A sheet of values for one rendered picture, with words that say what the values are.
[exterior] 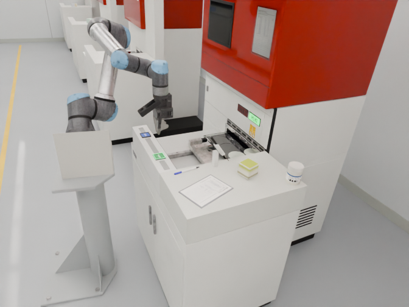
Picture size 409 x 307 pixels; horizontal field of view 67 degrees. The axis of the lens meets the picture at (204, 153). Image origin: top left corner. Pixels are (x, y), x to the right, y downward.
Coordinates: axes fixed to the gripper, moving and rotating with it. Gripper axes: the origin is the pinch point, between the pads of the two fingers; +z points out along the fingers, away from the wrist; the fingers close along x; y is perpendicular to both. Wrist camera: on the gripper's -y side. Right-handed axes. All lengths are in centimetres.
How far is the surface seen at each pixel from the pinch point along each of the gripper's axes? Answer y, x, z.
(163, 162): 1.3, -5.2, 15.1
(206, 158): 29.8, 1.9, 22.7
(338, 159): 122, -16, 33
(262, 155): 54, -18, 14
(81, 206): -41, 17, 49
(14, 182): -95, 152, 111
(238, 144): 54, 7, 21
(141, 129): 0.8, 35.3, 15.1
